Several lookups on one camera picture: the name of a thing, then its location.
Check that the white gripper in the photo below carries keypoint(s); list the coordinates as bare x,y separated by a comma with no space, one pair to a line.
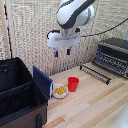
63,39

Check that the red plastic cup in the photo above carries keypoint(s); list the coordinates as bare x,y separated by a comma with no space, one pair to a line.
73,84

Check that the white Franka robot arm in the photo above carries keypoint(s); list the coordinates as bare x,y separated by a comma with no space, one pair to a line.
74,12

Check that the black fabric storage bag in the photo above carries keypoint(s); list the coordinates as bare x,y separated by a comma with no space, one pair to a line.
17,96

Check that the dark blue upright panel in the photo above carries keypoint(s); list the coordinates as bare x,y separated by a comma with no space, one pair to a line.
42,81

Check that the beige woven folding screen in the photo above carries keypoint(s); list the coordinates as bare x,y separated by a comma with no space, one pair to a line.
30,33

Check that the yellow food pieces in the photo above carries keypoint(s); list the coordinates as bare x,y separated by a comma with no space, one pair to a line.
60,90

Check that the white bowl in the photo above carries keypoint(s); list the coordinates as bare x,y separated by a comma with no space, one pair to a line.
56,95

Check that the black toaster oven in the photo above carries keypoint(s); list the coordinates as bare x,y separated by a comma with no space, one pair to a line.
112,56

